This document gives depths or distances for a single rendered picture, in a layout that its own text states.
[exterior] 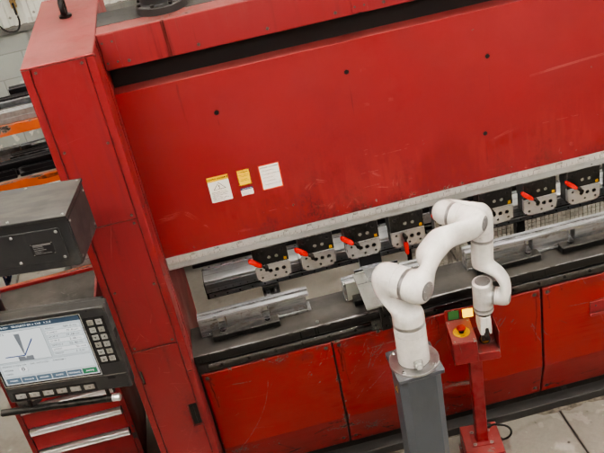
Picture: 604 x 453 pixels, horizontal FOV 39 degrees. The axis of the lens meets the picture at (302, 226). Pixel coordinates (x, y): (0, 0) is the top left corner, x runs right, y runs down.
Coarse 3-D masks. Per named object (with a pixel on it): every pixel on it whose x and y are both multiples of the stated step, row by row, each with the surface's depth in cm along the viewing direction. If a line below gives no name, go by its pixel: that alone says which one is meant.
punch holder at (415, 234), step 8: (392, 216) 363; (400, 216) 364; (408, 216) 365; (416, 216) 366; (392, 224) 365; (400, 224) 366; (408, 224) 367; (416, 224) 368; (392, 232) 367; (400, 232) 368; (408, 232) 368; (416, 232) 369; (424, 232) 370; (392, 240) 369; (400, 240) 370; (408, 240) 371; (416, 240) 371
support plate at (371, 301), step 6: (354, 276) 376; (360, 276) 376; (360, 282) 372; (360, 288) 368; (366, 288) 368; (372, 288) 367; (360, 294) 364; (366, 294) 364; (372, 294) 363; (366, 300) 360; (372, 300) 359; (378, 300) 358; (366, 306) 356; (372, 306) 356; (378, 306) 356
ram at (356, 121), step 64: (512, 0) 328; (576, 0) 330; (256, 64) 320; (320, 64) 324; (384, 64) 329; (448, 64) 334; (512, 64) 338; (576, 64) 343; (128, 128) 323; (192, 128) 328; (256, 128) 333; (320, 128) 337; (384, 128) 342; (448, 128) 347; (512, 128) 353; (576, 128) 358; (192, 192) 341; (256, 192) 346; (320, 192) 352; (384, 192) 357
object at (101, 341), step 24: (0, 312) 296; (24, 312) 288; (48, 312) 286; (72, 312) 284; (96, 312) 284; (96, 336) 289; (96, 360) 295; (120, 360) 295; (24, 384) 301; (48, 384) 300; (72, 384) 301; (96, 384) 301; (120, 384) 301
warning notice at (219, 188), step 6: (222, 174) 340; (210, 180) 340; (216, 180) 340; (222, 180) 341; (210, 186) 341; (216, 186) 342; (222, 186) 342; (228, 186) 343; (210, 192) 343; (216, 192) 343; (222, 192) 344; (228, 192) 344; (216, 198) 344; (222, 198) 345; (228, 198) 345
